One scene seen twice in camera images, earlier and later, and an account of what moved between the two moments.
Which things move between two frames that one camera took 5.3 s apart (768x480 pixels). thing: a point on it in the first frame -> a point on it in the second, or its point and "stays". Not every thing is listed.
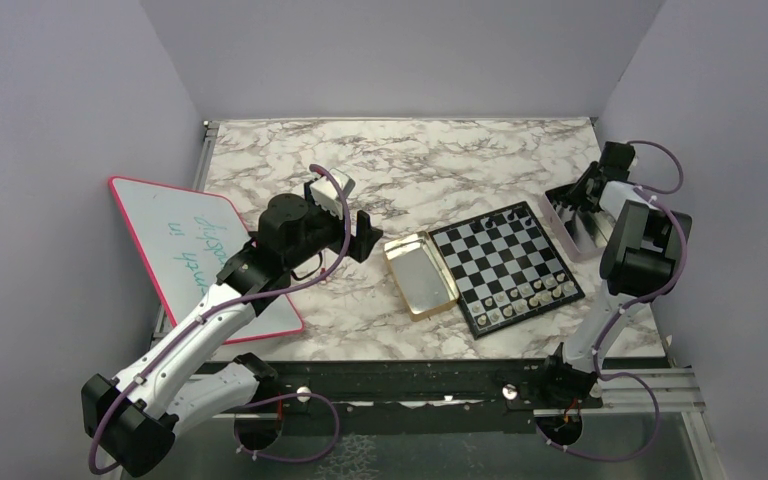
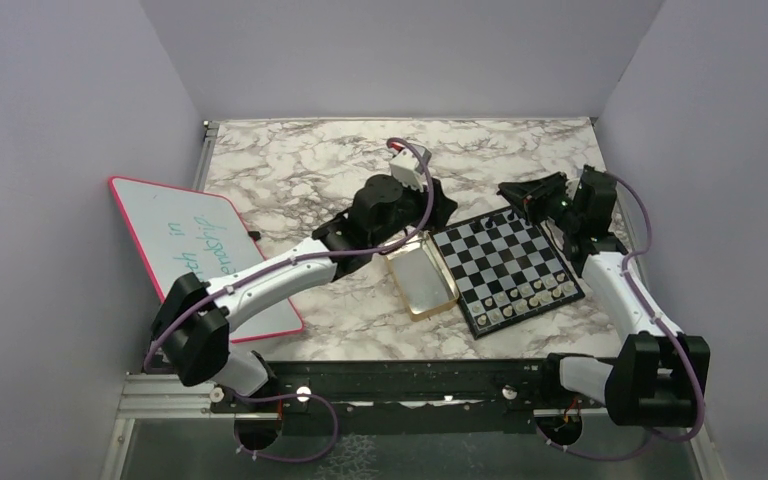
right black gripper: (577, 195) -> (529, 196)
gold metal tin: (423, 284) stays
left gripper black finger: (362, 244) -> (443, 208)
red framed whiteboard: (186, 238) stays
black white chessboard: (504, 268) stays
